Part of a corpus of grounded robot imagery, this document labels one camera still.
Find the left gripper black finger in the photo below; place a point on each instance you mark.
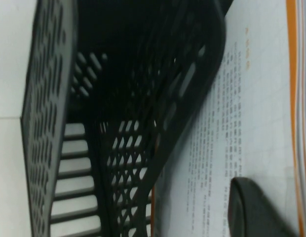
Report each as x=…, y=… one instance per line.
x=254, y=212

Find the white orange ROS2 book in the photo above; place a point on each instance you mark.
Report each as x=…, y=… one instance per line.
x=254, y=98

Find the black perforated plastic book stand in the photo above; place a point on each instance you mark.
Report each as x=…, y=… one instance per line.
x=148, y=74

